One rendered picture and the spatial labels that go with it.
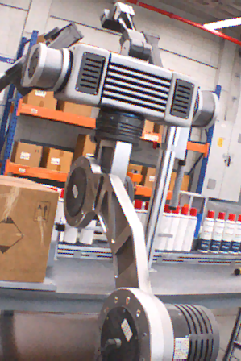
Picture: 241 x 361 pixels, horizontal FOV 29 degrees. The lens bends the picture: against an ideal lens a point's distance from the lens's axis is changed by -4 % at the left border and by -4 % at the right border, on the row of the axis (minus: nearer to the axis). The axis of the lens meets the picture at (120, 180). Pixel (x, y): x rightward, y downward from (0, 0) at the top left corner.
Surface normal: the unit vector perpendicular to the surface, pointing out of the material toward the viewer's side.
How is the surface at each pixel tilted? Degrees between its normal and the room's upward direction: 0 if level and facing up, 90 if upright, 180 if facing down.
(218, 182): 90
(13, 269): 90
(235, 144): 90
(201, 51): 90
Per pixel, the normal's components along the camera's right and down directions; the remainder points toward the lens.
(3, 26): 0.43, 0.14
